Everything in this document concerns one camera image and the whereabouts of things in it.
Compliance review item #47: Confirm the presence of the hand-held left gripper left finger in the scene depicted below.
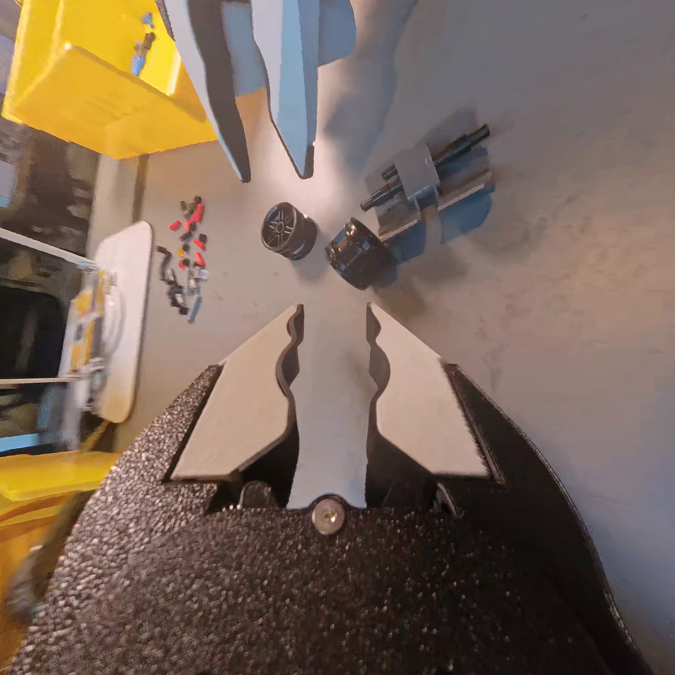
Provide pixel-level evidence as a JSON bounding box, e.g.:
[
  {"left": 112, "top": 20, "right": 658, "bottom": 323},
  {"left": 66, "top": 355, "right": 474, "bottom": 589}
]
[{"left": 170, "top": 303, "right": 306, "bottom": 508}]

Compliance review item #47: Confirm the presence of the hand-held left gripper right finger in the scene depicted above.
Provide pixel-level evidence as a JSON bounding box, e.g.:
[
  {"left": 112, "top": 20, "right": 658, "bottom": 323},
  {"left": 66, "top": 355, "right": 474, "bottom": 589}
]
[{"left": 365, "top": 302, "right": 492, "bottom": 508}]

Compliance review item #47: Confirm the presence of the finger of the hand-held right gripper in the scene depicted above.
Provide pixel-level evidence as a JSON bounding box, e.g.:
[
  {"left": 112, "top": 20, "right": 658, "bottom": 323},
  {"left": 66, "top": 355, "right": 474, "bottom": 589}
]
[
  {"left": 250, "top": 0, "right": 359, "bottom": 180},
  {"left": 161, "top": 0, "right": 264, "bottom": 184}
]

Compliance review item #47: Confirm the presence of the black spoked toy wheel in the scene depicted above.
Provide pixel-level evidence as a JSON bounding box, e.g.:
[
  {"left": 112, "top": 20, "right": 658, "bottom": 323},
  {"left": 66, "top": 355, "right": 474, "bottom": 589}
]
[
  {"left": 324, "top": 216, "right": 395, "bottom": 292},
  {"left": 260, "top": 201, "right": 319, "bottom": 261}
]

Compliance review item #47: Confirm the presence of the silver panel toy piece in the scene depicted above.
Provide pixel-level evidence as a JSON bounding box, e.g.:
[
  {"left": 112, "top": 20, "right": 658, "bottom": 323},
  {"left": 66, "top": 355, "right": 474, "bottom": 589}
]
[{"left": 366, "top": 142, "right": 497, "bottom": 249}]

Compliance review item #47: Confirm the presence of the pile of blue tan parts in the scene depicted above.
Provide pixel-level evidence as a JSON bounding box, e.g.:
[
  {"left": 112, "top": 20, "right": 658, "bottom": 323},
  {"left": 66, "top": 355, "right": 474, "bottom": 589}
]
[{"left": 129, "top": 12, "right": 157, "bottom": 78}]

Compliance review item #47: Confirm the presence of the wide yellow plastic bin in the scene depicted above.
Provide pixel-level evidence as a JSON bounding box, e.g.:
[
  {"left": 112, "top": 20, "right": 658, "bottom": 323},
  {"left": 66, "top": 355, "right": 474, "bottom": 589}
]
[{"left": 1, "top": 0, "right": 218, "bottom": 160}]

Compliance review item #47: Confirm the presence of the pile of small building parts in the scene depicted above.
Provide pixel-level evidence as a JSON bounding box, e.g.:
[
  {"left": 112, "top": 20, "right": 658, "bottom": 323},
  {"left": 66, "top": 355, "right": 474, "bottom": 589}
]
[{"left": 155, "top": 194, "right": 213, "bottom": 324}]

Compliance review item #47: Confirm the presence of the yellow black sticker sheet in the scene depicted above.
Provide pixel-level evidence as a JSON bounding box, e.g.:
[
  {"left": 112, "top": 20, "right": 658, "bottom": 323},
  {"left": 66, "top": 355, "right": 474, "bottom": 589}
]
[{"left": 59, "top": 268, "right": 118, "bottom": 409}]

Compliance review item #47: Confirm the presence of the deep yellow plastic bin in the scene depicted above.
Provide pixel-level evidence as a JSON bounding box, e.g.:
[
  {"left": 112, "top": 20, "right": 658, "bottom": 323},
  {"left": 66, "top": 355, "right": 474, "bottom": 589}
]
[{"left": 0, "top": 449, "right": 123, "bottom": 623}]

